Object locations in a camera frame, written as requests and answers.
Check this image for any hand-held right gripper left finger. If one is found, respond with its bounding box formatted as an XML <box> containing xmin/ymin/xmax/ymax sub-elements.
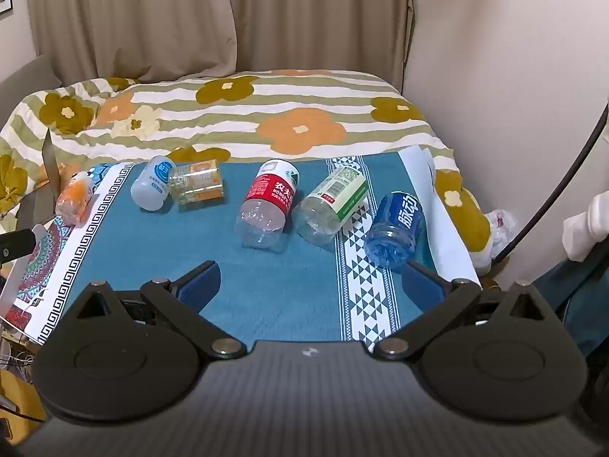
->
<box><xmin>62</xmin><ymin>261</ymin><xmax>247</xmax><ymax>361</ymax></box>

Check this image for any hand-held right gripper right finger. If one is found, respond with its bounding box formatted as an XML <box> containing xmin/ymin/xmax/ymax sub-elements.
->
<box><xmin>373</xmin><ymin>261</ymin><xmax>553</xmax><ymax>361</ymax></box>

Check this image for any blue patterned cloth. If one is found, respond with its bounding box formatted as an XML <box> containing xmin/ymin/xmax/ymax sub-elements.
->
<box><xmin>7</xmin><ymin>150</ymin><xmax>481</xmax><ymax>348</ymax></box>

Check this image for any white plastic bag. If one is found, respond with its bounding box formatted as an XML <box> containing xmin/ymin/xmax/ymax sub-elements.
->
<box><xmin>475</xmin><ymin>208</ymin><xmax>520</xmax><ymax>277</ymax></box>

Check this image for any yellow label plastic bottle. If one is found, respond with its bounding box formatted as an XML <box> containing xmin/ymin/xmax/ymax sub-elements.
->
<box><xmin>169</xmin><ymin>159</ymin><xmax>225</xmax><ymax>207</ymax></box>

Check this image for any red label plastic bottle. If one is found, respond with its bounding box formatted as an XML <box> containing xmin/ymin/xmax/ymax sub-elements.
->
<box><xmin>236</xmin><ymin>158</ymin><xmax>301</xmax><ymax>251</ymax></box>

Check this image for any pale blue plastic bottle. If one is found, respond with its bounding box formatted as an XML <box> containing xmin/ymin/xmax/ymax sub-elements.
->
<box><xmin>130</xmin><ymin>155</ymin><xmax>177</xmax><ymax>211</ymax></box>

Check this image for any green white label plastic bottle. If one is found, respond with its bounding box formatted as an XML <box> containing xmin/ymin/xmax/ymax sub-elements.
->
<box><xmin>292</xmin><ymin>166</ymin><xmax>369</xmax><ymax>247</ymax></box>

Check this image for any blue jeans leg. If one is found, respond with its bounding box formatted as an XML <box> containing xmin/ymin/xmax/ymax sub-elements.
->
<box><xmin>533</xmin><ymin>243</ymin><xmax>609</xmax><ymax>358</ymax></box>

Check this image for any orange label plastic bottle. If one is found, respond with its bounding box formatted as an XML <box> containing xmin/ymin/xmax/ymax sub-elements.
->
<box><xmin>55</xmin><ymin>173</ymin><xmax>95</xmax><ymax>226</ymax></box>

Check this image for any black bar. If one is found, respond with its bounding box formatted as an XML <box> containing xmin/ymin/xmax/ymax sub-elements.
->
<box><xmin>0</xmin><ymin>229</ymin><xmax>40</xmax><ymax>262</ymax></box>

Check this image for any grey laptop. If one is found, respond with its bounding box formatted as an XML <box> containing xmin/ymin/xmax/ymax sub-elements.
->
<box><xmin>16</xmin><ymin>128</ymin><xmax>64</xmax><ymax>232</ymax></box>

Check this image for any floral striped blanket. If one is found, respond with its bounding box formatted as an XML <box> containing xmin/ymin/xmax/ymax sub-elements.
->
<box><xmin>0</xmin><ymin>70</ymin><xmax>492</xmax><ymax>254</ymax></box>

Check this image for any grey sofa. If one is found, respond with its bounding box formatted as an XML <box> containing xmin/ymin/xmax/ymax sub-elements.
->
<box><xmin>0</xmin><ymin>54</ymin><xmax>64</xmax><ymax>125</ymax></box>

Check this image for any beige curtain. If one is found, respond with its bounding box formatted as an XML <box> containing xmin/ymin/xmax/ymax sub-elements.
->
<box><xmin>26</xmin><ymin>0</ymin><xmax>416</xmax><ymax>95</ymax></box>

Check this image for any black cable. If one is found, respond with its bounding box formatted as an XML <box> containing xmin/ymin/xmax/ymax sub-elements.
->
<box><xmin>494</xmin><ymin>102</ymin><xmax>609</xmax><ymax>262</ymax></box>

